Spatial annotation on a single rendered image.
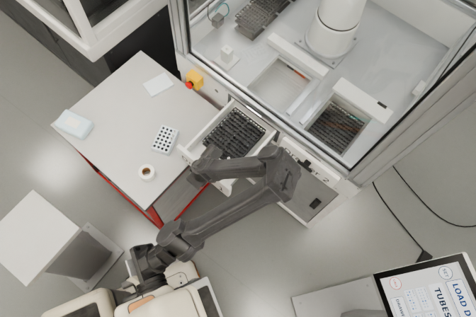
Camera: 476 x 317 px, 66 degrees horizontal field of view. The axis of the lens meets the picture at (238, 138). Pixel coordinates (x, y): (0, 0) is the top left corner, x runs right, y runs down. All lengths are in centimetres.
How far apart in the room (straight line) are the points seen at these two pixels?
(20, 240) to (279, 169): 120
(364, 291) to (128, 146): 159
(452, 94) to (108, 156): 136
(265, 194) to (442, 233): 199
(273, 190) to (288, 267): 151
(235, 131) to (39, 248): 93
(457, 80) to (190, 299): 82
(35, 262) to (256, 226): 126
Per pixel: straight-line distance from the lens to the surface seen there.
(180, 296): 99
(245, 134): 159
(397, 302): 147
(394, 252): 260
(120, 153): 175
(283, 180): 91
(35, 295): 255
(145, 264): 113
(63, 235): 171
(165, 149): 169
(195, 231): 103
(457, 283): 139
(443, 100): 101
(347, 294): 242
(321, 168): 156
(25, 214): 180
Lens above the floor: 233
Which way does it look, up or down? 65 degrees down
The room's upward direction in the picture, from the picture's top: 8 degrees clockwise
